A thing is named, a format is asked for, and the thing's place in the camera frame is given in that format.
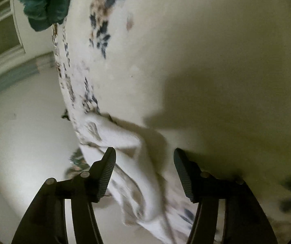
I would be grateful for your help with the blue striped curtain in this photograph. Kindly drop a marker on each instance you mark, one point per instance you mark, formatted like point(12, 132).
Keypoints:
point(5, 68)

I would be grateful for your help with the floral bed sheet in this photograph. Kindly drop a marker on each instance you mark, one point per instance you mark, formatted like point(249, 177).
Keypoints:
point(98, 30)

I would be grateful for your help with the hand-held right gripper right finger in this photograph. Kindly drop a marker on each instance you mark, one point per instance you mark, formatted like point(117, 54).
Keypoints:
point(186, 175)

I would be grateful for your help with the white towel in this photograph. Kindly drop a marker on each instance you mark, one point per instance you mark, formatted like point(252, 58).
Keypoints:
point(145, 172)

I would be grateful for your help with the dark green blanket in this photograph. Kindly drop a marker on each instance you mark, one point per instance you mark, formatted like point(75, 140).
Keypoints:
point(46, 2)

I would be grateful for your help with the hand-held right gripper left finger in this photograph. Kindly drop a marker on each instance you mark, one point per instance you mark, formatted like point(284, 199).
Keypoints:
point(106, 175)

